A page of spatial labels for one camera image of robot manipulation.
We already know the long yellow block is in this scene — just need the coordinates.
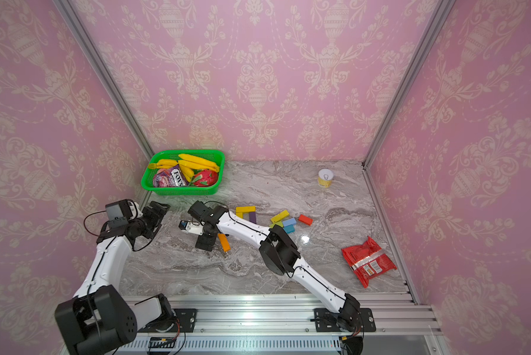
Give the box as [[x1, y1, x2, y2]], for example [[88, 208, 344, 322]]
[[236, 206, 256, 213]]

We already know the purple block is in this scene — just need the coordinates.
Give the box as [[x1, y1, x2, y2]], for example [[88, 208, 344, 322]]
[[249, 212, 257, 224]]

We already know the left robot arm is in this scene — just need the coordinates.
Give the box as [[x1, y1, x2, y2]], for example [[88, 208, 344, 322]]
[[54, 199, 180, 354]]

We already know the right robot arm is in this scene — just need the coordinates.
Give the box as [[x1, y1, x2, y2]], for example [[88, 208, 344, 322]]
[[179, 201, 365, 335]]

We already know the orange block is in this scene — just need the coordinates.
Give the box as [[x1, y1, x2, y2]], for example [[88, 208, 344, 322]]
[[218, 233, 231, 253]]

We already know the purple snack packet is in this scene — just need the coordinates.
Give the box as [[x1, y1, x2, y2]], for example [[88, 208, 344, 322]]
[[153, 165, 188, 188]]

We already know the green plastic basket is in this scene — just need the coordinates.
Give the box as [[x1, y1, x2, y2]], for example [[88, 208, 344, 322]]
[[141, 149, 226, 195]]

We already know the small yellow banana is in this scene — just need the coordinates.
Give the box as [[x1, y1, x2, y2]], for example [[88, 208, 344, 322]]
[[148, 159, 178, 170]]

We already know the lower yellow banana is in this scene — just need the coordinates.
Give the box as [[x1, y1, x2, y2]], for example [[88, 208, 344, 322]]
[[179, 164, 195, 183]]

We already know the red dragon fruit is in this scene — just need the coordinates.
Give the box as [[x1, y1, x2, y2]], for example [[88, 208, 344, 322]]
[[190, 170, 219, 187]]

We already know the upper yellow banana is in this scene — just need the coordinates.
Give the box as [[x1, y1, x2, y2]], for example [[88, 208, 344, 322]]
[[178, 154, 220, 173]]

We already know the lime green block right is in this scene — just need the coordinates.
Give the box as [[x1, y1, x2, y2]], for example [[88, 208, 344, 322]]
[[269, 221, 284, 229]]

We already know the yellow-green long block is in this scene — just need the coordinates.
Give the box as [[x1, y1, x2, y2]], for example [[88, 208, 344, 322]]
[[271, 210, 289, 223]]

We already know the teal block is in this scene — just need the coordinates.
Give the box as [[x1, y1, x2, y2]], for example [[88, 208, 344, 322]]
[[283, 225, 295, 234]]

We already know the light blue block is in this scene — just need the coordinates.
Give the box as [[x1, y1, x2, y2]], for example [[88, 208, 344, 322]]
[[283, 217, 297, 228]]

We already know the red block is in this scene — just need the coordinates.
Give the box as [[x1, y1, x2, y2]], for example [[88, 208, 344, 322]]
[[298, 214, 313, 226]]

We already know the yellow white can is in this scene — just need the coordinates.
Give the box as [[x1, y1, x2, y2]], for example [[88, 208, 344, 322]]
[[318, 169, 334, 188]]

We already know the red snack bag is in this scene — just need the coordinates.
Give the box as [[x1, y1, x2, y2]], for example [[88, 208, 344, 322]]
[[341, 237, 397, 288]]

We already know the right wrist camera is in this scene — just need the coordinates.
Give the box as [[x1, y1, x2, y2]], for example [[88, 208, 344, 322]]
[[178, 220, 204, 236]]

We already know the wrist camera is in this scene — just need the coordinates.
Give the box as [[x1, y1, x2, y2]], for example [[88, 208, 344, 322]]
[[105, 199, 138, 222], [178, 220, 204, 236]]

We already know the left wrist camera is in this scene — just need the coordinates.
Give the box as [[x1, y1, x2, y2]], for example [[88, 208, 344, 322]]
[[105, 199, 138, 222]]

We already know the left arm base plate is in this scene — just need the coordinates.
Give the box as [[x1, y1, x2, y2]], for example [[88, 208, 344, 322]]
[[138, 309, 197, 334]]

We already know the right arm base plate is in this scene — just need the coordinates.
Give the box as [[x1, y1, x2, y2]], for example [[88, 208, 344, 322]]
[[311, 308, 376, 334]]

